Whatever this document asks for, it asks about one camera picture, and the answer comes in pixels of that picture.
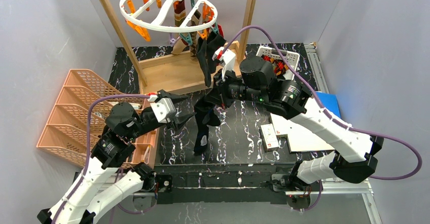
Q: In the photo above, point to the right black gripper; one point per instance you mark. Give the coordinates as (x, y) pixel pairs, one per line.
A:
(219, 88)

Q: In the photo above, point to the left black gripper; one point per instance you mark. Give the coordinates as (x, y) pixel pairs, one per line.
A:
(171, 123)

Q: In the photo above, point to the black sock with blue print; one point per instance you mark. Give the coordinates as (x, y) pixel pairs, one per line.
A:
(205, 117)

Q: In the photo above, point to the orange clothes peg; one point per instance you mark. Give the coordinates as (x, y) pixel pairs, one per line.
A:
(143, 32)

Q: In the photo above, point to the white round clip hanger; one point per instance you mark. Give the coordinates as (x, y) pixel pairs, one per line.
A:
(157, 23)

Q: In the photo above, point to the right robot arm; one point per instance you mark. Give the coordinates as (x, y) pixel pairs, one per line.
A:
(353, 158)

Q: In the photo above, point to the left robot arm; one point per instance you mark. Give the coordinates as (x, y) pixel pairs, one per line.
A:
(83, 203)

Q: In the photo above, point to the red sock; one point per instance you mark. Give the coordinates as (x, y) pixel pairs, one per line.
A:
(220, 30)

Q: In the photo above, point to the brown argyle sock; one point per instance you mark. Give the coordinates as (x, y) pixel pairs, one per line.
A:
(194, 22)

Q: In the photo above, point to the beige sock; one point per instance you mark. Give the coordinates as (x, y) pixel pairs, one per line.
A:
(178, 47)

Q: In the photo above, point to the small white red box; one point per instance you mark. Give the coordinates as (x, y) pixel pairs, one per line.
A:
(269, 139)

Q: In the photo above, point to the striped sock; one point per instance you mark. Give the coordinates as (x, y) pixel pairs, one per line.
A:
(179, 12)

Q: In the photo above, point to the white flat board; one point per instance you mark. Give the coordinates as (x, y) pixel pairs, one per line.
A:
(299, 138)

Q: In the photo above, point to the peach mesh file organizer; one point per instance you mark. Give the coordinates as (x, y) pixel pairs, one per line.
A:
(67, 131)

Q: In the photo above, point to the blue folder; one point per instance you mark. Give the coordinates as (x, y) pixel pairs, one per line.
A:
(330, 102)

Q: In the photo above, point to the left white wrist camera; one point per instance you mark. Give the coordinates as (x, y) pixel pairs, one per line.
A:
(163, 107)

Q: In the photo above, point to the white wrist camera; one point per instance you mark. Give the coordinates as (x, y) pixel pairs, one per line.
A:
(227, 59)
(163, 107)

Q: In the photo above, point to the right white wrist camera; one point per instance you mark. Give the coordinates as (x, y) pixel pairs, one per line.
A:
(227, 59)

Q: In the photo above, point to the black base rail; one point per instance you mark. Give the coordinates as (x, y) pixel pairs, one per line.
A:
(232, 183)

